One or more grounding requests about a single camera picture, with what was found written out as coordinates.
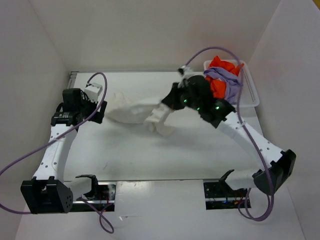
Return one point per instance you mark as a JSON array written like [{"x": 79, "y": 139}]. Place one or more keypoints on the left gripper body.
[{"x": 86, "y": 107}]

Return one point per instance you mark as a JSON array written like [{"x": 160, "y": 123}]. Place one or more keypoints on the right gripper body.
[{"x": 179, "y": 98}]

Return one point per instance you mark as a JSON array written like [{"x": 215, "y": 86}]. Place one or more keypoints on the white t shirt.
[{"x": 150, "y": 112}]

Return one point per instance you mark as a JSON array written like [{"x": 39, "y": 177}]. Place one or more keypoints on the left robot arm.
[{"x": 47, "y": 192}]

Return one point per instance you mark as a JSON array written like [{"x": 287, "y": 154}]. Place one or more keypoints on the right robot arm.
[{"x": 275, "y": 165}]

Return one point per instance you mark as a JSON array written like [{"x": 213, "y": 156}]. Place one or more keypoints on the orange t shirt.
[{"x": 226, "y": 65}]

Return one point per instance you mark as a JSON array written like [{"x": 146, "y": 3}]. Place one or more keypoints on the purple t shirt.
[{"x": 224, "y": 84}]

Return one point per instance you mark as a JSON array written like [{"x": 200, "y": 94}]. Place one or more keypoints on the white plastic basket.
[{"x": 249, "y": 96}]

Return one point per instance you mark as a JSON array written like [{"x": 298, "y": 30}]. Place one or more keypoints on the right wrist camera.
[{"x": 186, "y": 72}]

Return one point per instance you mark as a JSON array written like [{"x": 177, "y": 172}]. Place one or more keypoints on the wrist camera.
[
  {"x": 93, "y": 91},
  {"x": 186, "y": 72}
]

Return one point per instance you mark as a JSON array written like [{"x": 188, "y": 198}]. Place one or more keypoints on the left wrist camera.
[{"x": 93, "y": 91}]

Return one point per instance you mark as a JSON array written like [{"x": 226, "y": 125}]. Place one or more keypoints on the aluminium table edge rail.
[{"x": 71, "y": 80}]

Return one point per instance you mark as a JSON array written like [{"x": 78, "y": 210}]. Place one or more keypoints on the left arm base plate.
[{"x": 105, "y": 197}]

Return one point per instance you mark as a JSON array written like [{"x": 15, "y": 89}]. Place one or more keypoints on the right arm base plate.
[{"x": 219, "y": 196}]

